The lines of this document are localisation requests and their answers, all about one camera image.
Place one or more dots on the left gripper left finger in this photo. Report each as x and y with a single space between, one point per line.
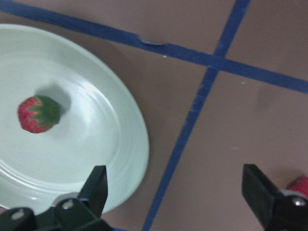
94 192

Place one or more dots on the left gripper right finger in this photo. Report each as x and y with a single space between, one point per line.
261 195

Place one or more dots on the red strawberry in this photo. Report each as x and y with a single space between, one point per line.
38 114
300 186

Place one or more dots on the pale green plate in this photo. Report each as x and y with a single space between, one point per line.
100 123

